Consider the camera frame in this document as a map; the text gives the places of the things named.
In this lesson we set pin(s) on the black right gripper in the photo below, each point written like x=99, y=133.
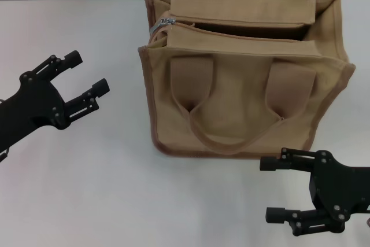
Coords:
x=341, y=189

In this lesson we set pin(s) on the silver metal zipper pull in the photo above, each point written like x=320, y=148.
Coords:
x=164, y=24

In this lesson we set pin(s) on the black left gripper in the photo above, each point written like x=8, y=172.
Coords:
x=31, y=105

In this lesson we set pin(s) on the khaki canvas food bag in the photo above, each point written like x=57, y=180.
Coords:
x=237, y=99

